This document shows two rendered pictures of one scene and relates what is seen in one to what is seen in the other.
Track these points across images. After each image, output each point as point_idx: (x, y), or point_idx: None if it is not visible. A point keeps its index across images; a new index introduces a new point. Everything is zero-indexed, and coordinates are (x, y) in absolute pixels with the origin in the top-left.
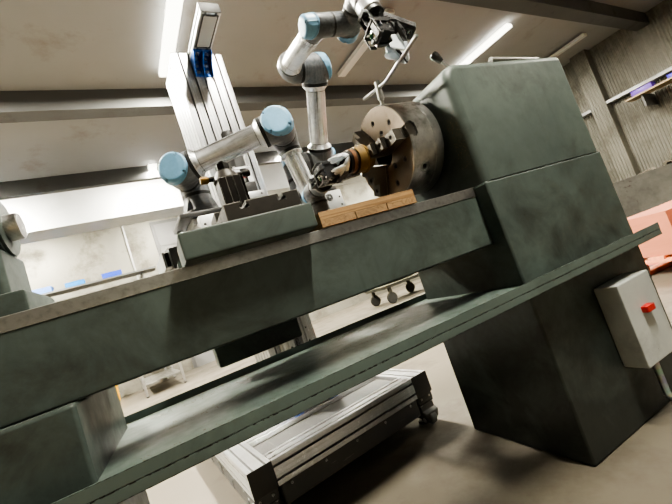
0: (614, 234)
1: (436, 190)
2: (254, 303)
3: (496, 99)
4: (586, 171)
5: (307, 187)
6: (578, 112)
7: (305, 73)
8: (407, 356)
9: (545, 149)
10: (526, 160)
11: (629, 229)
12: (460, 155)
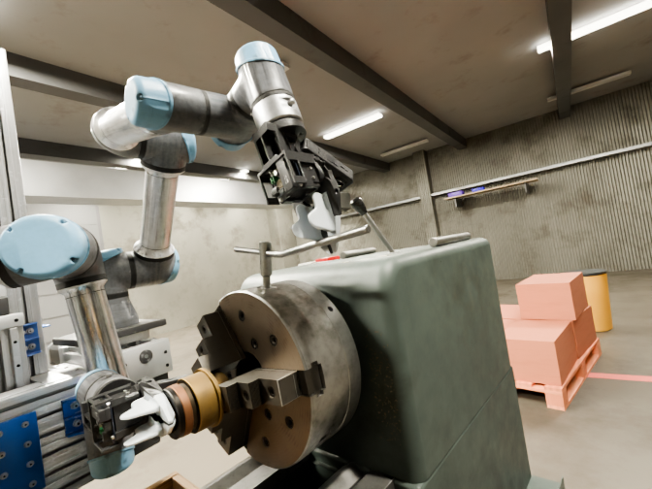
0: (521, 488)
1: None
2: None
3: (440, 316)
4: (505, 403)
5: (83, 396)
6: (501, 315)
7: (146, 148)
8: None
9: (477, 385)
10: (462, 414)
11: (529, 471)
12: (382, 415)
